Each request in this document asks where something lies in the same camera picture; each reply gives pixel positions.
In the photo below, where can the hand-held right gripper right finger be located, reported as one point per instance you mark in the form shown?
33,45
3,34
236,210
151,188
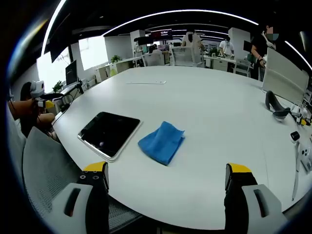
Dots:
237,202

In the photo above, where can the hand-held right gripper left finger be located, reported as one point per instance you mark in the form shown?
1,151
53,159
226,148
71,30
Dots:
96,200

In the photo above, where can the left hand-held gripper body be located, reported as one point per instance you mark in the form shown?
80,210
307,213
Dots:
37,89

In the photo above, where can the black tablet with white frame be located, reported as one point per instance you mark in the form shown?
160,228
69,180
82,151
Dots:
109,131

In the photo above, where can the blue cleaning cloth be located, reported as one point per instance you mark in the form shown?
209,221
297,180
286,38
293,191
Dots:
161,143

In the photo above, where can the small green plant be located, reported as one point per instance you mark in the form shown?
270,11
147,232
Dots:
58,86

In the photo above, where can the black monitor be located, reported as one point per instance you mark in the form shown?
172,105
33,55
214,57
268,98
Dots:
71,72

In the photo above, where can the grey mesh office chair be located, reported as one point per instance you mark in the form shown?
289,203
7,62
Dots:
46,165

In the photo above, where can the white low cabinet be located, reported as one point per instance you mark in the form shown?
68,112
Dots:
114,69

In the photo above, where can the white controller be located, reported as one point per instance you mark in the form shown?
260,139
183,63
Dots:
304,156

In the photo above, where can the green plant on cabinet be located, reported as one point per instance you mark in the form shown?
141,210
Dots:
115,59

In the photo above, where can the white device with black lens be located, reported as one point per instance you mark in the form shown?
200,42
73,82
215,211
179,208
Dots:
295,136

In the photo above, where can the grey curved headset stand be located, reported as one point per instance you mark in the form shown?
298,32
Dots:
271,103

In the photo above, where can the white monitor back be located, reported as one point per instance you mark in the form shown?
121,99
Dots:
285,75

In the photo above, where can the white mesh office chair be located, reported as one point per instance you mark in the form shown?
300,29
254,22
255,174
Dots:
186,57

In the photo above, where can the long ceiling light strip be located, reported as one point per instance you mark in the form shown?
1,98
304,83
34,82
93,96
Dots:
180,11

